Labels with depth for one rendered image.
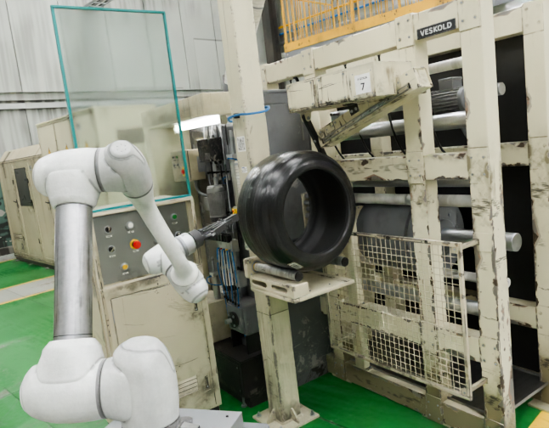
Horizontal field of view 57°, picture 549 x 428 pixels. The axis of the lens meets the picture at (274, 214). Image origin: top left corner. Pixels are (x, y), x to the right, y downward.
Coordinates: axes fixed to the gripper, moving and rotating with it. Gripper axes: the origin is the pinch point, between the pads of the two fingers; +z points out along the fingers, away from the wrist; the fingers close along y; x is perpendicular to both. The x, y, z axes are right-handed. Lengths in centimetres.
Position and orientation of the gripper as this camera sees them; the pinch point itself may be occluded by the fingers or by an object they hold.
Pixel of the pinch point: (230, 219)
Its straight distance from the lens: 214.9
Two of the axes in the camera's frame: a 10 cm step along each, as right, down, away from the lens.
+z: 7.5, -4.2, 5.1
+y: -5.8, -0.5, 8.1
